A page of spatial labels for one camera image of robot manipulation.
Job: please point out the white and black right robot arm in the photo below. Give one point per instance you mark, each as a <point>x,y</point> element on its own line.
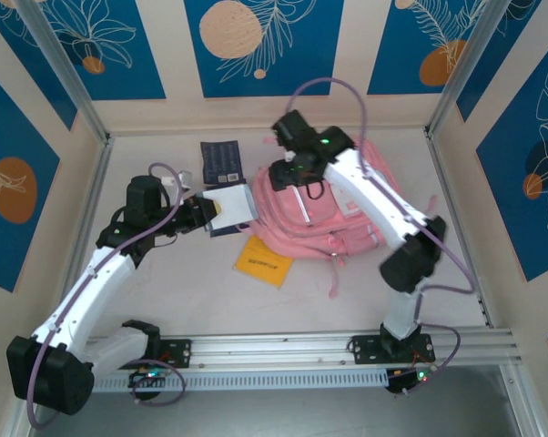
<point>374,196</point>

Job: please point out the pink backpack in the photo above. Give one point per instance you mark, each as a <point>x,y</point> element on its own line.
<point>319,223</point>

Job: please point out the yellow notebook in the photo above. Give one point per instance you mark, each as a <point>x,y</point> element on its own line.
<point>262,261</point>

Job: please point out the aluminium side rail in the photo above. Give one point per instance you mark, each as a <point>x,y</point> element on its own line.
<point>456,218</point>
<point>94,191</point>

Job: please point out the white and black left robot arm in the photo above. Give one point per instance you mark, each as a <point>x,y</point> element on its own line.
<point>96,291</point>

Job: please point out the navy notebook cream edge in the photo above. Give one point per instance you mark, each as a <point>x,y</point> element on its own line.
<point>221,232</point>

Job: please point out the aluminium frame post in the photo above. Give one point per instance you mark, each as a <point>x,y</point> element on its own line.
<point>469,68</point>
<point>60,68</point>

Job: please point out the navy printed booklet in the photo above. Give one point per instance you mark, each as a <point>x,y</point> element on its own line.
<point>219,159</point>

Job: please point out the white grey-spined notebook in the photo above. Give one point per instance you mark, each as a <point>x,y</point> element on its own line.
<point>235,205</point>

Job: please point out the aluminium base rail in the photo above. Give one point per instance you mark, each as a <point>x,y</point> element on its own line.
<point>274,348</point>

